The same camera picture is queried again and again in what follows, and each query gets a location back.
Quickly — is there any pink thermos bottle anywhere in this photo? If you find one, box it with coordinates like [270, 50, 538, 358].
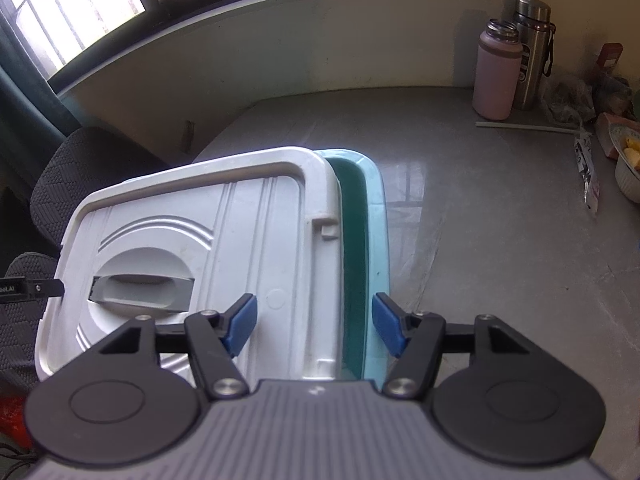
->
[472, 18, 523, 121]

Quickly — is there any dark wrapped package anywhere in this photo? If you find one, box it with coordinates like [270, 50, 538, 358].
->
[592, 72, 633, 116]

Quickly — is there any pale pink box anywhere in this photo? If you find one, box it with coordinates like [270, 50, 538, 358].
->
[595, 112, 633, 160]

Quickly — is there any steel thermos bottle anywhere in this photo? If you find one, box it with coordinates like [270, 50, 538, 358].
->
[511, 0, 557, 111]

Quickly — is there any teal plastic storage box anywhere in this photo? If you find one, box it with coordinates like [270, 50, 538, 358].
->
[315, 149, 396, 381]

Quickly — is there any white storage box lid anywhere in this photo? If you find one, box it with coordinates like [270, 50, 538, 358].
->
[34, 146, 346, 383]

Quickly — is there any white ribbed bowl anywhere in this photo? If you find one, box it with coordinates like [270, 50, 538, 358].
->
[614, 127, 640, 198]

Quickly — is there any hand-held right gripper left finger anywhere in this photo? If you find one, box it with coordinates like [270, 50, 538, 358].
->
[97, 292, 258, 401]

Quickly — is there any dark curtain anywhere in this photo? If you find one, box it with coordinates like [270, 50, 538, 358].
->
[0, 10, 76, 201]

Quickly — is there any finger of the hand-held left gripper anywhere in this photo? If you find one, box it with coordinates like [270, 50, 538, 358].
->
[27, 277, 66, 304]

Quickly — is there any red object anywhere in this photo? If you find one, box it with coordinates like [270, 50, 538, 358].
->
[0, 395, 31, 451]

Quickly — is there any window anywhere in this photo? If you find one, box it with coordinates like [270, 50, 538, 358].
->
[0, 0, 488, 86]

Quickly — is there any crumpled clear plastic bag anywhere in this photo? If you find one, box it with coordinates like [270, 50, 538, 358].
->
[542, 77, 598, 126]

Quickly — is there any white printed sachet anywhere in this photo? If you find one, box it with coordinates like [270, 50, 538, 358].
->
[574, 127, 601, 215]

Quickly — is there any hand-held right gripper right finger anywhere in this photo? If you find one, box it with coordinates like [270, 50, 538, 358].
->
[371, 291, 543, 401]

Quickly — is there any grey patterned chair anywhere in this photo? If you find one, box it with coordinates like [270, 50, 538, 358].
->
[0, 126, 168, 396]

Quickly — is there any grey desktop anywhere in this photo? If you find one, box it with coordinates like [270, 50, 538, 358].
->
[190, 85, 640, 411]

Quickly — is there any red carton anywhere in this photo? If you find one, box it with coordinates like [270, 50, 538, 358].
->
[597, 42, 623, 83]

